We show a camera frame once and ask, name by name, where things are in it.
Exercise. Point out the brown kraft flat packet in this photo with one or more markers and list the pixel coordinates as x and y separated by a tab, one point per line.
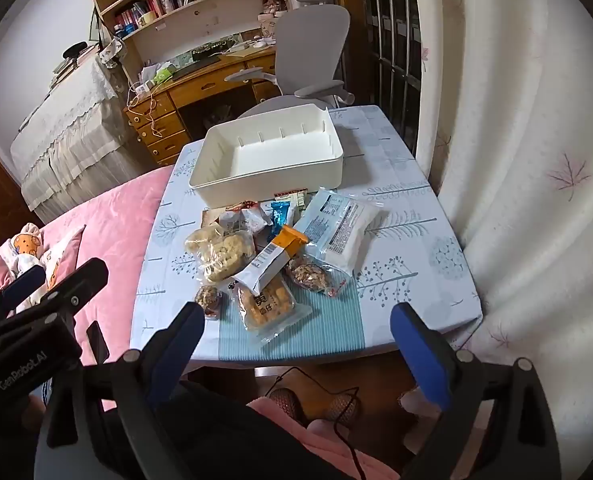
209	217

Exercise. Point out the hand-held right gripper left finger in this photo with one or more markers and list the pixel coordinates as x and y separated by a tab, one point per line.
190	324

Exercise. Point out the clear nut bar packet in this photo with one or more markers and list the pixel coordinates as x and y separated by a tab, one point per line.
311	276

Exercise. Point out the white leaf print curtain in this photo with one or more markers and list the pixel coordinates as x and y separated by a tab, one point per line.
526	135

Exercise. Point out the wooden bookshelf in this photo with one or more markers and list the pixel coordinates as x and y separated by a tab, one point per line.
191	15

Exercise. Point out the bear print plush toy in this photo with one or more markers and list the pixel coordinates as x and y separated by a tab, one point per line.
22	246

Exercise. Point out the clear orange biscuit packet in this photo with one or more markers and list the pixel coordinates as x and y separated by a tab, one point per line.
271	310

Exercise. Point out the lace cloth covered cabinet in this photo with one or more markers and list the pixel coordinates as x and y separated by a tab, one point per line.
71	125

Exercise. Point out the person's pink fleece garment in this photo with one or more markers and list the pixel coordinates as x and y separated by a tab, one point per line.
321	452

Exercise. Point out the tree print tablecloth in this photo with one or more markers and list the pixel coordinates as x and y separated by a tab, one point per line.
406	240

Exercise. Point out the grey office chair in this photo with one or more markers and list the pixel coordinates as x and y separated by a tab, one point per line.
309	40

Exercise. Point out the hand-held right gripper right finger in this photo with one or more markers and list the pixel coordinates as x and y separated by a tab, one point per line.
419	350

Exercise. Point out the red silver bread packet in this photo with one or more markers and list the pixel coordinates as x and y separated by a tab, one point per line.
244	216

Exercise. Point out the black keyboard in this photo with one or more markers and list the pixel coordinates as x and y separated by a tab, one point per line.
196	66

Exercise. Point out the green tissue pack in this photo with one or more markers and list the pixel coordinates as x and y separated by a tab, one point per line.
163	76

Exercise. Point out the brown haired doll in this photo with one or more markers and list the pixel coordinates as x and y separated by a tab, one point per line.
272	1

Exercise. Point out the white power strip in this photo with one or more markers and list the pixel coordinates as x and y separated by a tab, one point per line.
144	88

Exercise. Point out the patterned white pouch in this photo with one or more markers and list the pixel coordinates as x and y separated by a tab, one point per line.
111	52

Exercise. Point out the black smartphone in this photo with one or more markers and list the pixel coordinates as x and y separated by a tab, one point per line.
96	342

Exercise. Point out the white plastic storage box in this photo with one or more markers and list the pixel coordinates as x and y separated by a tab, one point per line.
271	160

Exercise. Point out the pink mesh slipper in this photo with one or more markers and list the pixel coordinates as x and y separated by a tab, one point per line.
287	402
343	407

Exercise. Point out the small blue snack packet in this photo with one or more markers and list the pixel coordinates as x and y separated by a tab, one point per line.
280	216

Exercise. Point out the wooden desk with drawers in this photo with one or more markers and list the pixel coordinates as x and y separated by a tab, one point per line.
176	110

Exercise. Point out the metal window grille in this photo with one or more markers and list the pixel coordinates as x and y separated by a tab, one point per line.
389	35

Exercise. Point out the pale puffed snack packet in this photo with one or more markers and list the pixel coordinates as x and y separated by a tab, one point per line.
231	257
200	242

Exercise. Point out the green yellow snack packet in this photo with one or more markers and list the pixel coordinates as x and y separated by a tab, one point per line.
291	196

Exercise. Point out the light blue bread packet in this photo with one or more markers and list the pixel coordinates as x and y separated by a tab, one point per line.
339	230

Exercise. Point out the crumpled plastic bag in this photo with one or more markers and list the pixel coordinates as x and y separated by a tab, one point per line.
220	115

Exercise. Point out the bear print pillow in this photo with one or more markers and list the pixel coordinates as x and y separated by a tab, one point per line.
62	257

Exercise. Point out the small nut date packet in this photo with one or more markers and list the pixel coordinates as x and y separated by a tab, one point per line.
209	301

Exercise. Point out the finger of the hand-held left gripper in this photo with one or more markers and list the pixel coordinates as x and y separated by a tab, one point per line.
81	280
24	282

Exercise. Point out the person's black garment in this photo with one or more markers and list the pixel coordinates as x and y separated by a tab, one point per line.
226	435

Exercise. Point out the orange white bar packet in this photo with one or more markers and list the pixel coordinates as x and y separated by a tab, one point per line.
271	260

